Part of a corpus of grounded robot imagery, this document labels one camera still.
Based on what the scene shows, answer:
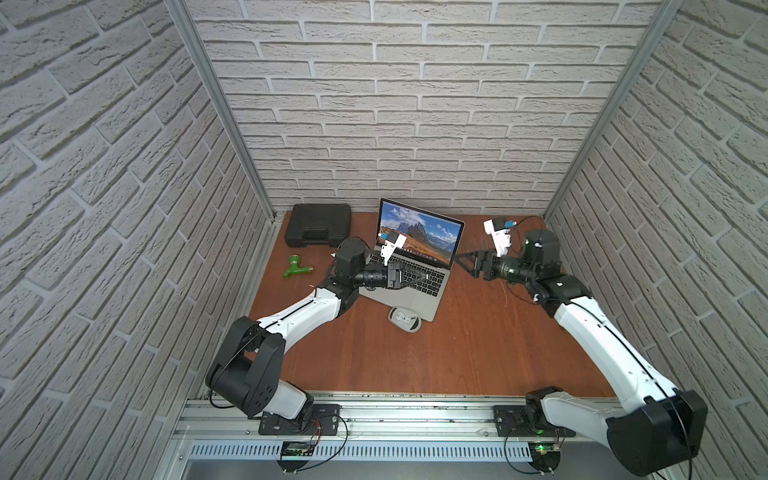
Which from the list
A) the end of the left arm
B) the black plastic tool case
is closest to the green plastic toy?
the black plastic tool case

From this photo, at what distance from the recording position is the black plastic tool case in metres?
1.09

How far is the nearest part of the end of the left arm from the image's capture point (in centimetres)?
68

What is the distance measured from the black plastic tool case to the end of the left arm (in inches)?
17.6

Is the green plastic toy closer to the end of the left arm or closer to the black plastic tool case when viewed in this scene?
the black plastic tool case
